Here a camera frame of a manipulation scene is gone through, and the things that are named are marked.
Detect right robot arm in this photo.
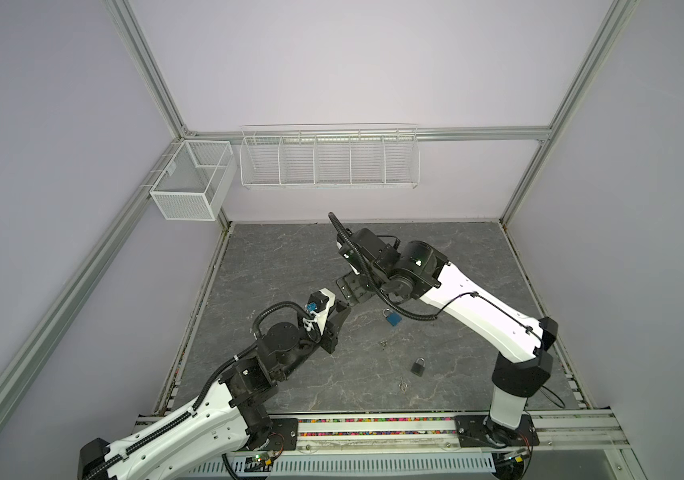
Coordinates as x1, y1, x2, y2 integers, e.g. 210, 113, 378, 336
328, 213, 558, 448

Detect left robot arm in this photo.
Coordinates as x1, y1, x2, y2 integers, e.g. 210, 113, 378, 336
77, 290, 351, 479

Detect blue padlock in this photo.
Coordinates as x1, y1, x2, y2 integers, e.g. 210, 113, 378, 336
382, 309, 402, 327

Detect dark grey padlock right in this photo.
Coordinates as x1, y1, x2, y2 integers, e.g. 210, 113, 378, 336
410, 357, 426, 377

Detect white mesh box basket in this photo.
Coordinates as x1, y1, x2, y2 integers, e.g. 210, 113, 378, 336
150, 140, 238, 222

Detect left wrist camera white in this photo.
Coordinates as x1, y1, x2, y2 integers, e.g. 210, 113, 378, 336
302, 288, 336, 334

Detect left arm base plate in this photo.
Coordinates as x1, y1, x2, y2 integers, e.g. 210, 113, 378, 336
238, 417, 299, 453

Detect white vented cable duct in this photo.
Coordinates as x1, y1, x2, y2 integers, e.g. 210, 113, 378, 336
183, 452, 496, 479

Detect white wire shelf basket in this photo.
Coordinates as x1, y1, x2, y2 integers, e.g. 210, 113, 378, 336
240, 123, 421, 189

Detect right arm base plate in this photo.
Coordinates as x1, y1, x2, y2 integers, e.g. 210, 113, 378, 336
455, 413, 540, 449

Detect aluminium frame rails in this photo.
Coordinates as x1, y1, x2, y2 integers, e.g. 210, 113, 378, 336
0, 0, 640, 457

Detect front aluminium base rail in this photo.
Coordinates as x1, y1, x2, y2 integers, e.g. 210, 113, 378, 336
273, 410, 630, 453

